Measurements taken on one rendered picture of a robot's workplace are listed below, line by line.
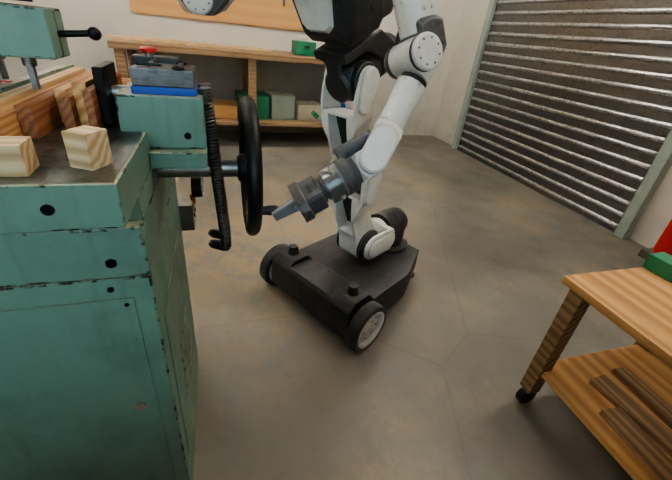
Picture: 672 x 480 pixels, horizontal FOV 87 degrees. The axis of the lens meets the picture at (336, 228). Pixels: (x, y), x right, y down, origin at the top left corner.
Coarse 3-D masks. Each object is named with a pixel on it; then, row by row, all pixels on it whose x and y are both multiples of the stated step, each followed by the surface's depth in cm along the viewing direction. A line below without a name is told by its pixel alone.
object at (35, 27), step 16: (0, 16) 51; (16, 16) 51; (32, 16) 52; (48, 16) 53; (0, 32) 51; (16, 32) 52; (32, 32) 52; (48, 32) 53; (0, 48) 52; (16, 48) 53; (32, 48) 53; (48, 48) 54; (64, 48) 58; (32, 64) 56
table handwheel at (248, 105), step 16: (240, 112) 76; (256, 112) 65; (240, 128) 81; (256, 128) 63; (240, 144) 84; (256, 144) 62; (224, 160) 73; (240, 160) 72; (256, 160) 62; (160, 176) 70; (176, 176) 71; (192, 176) 72; (208, 176) 73; (224, 176) 74; (240, 176) 73; (256, 176) 62; (256, 192) 63; (256, 208) 65; (256, 224) 68
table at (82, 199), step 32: (64, 128) 58; (64, 160) 46; (128, 160) 48; (160, 160) 62; (192, 160) 63; (0, 192) 39; (32, 192) 40; (64, 192) 40; (96, 192) 41; (128, 192) 47; (0, 224) 40; (32, 224) 41; (64, 224) 42; (96, 224) 43
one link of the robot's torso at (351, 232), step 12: (372, 180) 129; (372, 192) 132; (336, 204) 143; (348, 204) 144; (360, 204) 133; (372, 204) 138; (336, 216) 146; (348, 216) 150; (360, 216) 140; (348, 228) 150; (360, 228) 146; (372, 228) 154; (348, 240) 152; (360, 240) 150; (348, 252) 158; (360, 252) 151
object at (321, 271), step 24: (384, 216) 165; (288, 264) 151; (312, 264) 154; (336, 264) 159; (360, 264) 161; (384, 264) 163; (408, 264) 165; (288, 288) 154; (312, 288) 142; (336, 288) 141; (360, 288) 146; (384, 288) 148; (312, 312) 146; (336, 312) 135
